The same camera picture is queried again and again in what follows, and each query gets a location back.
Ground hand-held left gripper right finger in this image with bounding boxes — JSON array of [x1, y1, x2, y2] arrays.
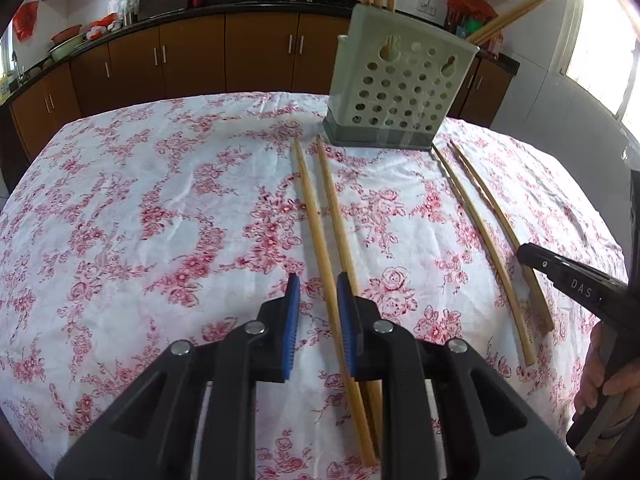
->
[[336, 272, 583, 480]]

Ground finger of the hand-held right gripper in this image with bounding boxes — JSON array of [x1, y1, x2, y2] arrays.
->
[[516, 241, 640, 320]]

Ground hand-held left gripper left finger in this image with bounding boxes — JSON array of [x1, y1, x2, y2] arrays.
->
[[54, 272, 302, 480]]

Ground green perforated chopstick holder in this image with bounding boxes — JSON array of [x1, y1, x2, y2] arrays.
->
[[322, 2, 481, 151]]

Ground person's right hand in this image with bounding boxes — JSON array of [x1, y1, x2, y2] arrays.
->
[[575, 332, 640, 441]]

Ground red floral tablecloth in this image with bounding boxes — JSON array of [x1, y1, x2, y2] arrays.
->
[[0, 91, 631, 480]]

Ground large kitchen window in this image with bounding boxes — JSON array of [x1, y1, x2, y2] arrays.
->
[[560, 0, 640, 126]]

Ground brown base cabinets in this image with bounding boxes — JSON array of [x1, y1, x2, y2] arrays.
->
[[10, 10, 521, 161]]

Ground red bag over condiments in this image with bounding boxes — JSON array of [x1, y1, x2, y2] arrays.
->
[[446, 0, 499, 22]]

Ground black kitchen countertop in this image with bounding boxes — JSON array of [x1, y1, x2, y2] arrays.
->
[[0, 0, 521, 106]]

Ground white and red plastic bags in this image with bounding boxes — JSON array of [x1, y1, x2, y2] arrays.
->
[[82, 14, 121, 41]]

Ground clear glassware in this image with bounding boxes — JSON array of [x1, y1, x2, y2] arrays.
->
[[117, 0, 141, 26]]

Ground green basin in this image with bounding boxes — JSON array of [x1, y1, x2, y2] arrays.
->
[[47, 36, 86, 63]]

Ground red basin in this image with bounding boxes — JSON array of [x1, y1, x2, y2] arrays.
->
[[51, 25, 83, 46]]

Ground red plastic bag on wall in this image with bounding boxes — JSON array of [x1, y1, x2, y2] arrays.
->
[[12, 1, 40, 41]]

